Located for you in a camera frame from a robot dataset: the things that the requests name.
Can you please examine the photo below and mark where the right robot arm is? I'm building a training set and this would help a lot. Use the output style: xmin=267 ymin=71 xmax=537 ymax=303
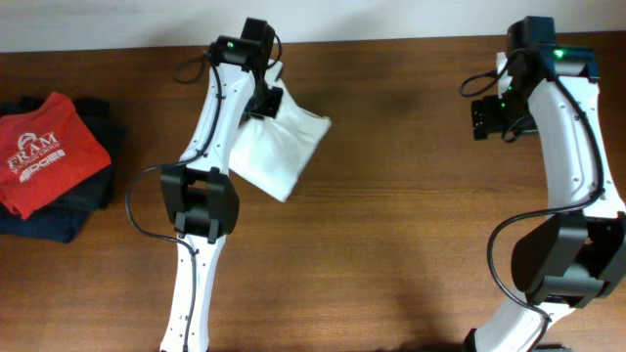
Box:
xmin=463 ymin=16 xmax=625 ymax=351

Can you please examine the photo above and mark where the right black cable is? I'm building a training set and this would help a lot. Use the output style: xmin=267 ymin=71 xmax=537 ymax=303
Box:
xmin=458 ymin=48 xmax=607 ymax=352

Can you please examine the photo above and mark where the dark navy folded garment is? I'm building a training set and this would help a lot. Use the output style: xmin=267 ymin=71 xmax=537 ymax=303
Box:
xmin=1 ymin=98 xmax=125 ymax=243

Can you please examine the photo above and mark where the white t-shirt with robot print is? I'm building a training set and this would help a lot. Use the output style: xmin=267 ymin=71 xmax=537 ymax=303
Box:
xmin=230 ymin=64 xmax=332 ymax=202

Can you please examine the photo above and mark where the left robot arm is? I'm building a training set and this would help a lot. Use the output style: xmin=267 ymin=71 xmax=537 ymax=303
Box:
xmin=159 ymin=19 xmax=284 ymax=352

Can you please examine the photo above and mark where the black cable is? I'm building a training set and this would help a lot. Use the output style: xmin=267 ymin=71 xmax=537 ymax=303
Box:
xmin=458 ymin=48 xmax=607 ymax=352
xmin=124 ymin=32 xmax=285 ymax=352

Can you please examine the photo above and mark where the red folded printed t-shirt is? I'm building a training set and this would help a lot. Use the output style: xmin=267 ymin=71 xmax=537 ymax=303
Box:
xmin=1 ymin=92 xmax=112 ymax=220

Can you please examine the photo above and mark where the left black cable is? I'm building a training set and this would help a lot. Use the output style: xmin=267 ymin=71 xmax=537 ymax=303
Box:
xmin=124 ymin=32 xmax=285 ymax=352

